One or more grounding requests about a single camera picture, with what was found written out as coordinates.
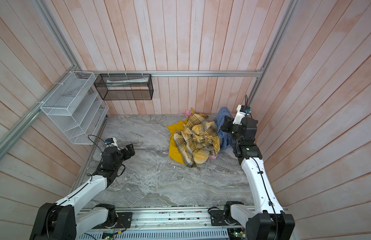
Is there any blue checked shirt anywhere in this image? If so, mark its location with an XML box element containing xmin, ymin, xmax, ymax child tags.
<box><xmin>213</xmin><ymin>106</ymin><xmax>237</xmax><ymax>152</ymax></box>

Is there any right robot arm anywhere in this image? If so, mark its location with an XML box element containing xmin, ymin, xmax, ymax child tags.
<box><xmin>220</xmin><ymin>113</ymin><xmax>295</xmax><ymax>240</ymax></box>

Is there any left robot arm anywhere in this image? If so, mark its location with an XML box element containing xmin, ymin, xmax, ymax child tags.
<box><xmin>30</xmin><ymin>139</ymin><xmax>135</xmax><ymax>240</ymax></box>

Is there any yellow plaid cloth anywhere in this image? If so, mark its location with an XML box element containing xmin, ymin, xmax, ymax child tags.
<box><xmin>174</xmin><ymin>113</ymin><xmax>220</xmax><ymax>168</ymax></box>

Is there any pink cloth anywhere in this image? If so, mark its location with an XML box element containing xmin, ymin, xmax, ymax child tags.
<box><xmin>183</xmin><ymin>110</ymin><xmax>191</xmax><ymax>118</ymax></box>

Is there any paper sheet in basket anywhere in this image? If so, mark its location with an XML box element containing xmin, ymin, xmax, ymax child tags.
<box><xmin>106</xmin><ymin>78</ymin><xmax>150</xmax><ymax>88</ymax></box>

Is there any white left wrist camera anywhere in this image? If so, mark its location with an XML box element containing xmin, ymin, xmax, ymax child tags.
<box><xmin>105</xmin><ymin>138</ymin><xmax>118</xmax><ymax>148</ymax></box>

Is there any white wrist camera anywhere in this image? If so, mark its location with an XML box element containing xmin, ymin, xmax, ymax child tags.
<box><xmin>105</xmin><ymin>138</ymin><xmax>118</xmax><ymax>148</ymax></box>
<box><xmin>233</xmin><ymin>105</ymin><xmax>250</xmax><ymax>125</ymax></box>

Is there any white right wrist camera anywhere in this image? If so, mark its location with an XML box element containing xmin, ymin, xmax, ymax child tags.
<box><xmin>233</xmin><ymin>105</ymin><xmax>250</xmax><ymax>125</ymax></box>

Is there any black wire mesh basket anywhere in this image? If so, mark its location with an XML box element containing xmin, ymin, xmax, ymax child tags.
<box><xmin>94</xmin><ymin>73</ymin><xmax>154</xmax><ymax>101</ymax></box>

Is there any white wire mesh shelf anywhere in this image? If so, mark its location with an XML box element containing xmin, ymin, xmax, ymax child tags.
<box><xmin>41</xmin><ymin>72</ymin><xmax>109</xmax><ymax>145</ymax></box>

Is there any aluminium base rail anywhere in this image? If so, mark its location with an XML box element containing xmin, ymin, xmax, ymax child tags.
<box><xmin>77</xmin><ymin>205</ymin><xmax>289</xmax><ymax>240</ymax></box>

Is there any aluminium wall frame rail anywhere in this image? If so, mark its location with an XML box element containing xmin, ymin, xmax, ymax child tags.
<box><xmin>0</xmin><ymin>1</ymin><xmax>301</xmax><ymax>161</ymax></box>

